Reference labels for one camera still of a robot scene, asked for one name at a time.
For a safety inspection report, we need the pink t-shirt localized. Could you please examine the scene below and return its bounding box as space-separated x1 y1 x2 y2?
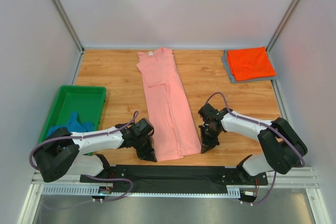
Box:
136 48 201 162

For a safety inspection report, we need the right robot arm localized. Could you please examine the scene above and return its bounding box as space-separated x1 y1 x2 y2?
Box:
198 103 308 176

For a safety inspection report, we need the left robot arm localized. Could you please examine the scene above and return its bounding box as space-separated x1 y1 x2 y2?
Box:
29 118 157 183

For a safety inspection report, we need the green plastic tray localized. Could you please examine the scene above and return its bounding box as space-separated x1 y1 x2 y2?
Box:
38 86 107 143

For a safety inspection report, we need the blue t-shirt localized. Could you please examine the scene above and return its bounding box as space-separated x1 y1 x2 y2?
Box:
46 111 95 137

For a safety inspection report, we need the folded grey t-shirt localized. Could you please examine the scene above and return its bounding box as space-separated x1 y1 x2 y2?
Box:
222 50 277 84

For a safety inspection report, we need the folded orange t-shirt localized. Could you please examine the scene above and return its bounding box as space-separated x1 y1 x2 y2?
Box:
227 47 277 81

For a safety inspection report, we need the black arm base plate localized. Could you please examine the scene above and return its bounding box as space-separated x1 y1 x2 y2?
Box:
95 165 268 186

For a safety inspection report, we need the white slotted cable duct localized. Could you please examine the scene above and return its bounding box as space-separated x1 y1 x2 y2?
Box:
41 185 240 198

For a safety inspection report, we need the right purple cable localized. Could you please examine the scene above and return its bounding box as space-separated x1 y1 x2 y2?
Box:
204 92 307 207

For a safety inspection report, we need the purple cable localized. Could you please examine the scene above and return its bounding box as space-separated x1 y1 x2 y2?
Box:
29 110 140 210
204 92 307 207

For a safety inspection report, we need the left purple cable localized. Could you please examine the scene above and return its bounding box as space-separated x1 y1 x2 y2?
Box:
29 110 140 210

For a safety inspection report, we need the aluminium frame rail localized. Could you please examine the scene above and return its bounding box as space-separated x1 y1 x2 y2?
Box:
31 163 320 189

